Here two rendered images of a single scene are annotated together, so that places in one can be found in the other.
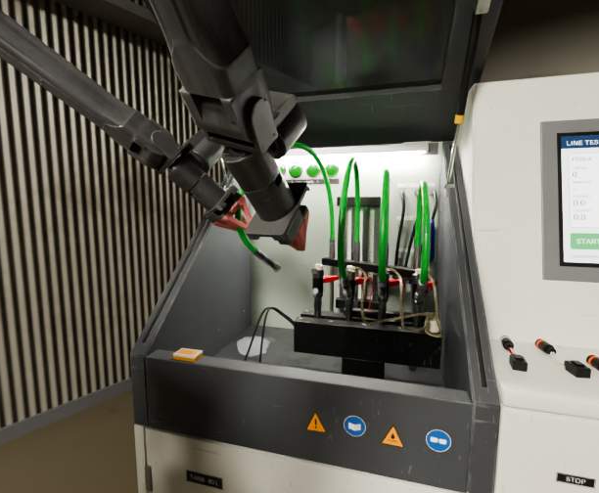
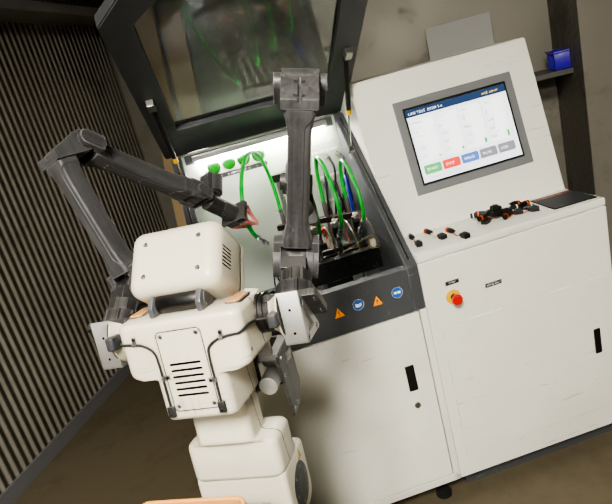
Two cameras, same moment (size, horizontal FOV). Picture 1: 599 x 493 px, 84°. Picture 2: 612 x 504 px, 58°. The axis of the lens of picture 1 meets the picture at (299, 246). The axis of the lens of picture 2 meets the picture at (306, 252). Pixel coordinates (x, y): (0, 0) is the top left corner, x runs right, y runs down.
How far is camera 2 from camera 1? 121 cm
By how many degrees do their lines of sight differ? 24
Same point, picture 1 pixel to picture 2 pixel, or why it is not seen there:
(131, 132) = (190, 191)
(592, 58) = not seen: outside the picture
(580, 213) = (425, 153)
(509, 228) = (394, 172)
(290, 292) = (253, 263)
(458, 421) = (402, 279)
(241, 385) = not seen: hidden behind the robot
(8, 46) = (128, 168)
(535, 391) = (428, 251)
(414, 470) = (391, 312)
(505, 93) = (368, 89)
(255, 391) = not seen: hidden behind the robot
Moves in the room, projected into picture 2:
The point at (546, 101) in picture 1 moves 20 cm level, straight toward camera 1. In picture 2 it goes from (391, 90) to (391, 94)
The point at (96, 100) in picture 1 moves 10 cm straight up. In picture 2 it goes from (168, 179) to (157, 144)
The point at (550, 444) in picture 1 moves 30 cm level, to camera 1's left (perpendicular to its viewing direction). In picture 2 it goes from (439, 271) to (365, 306)
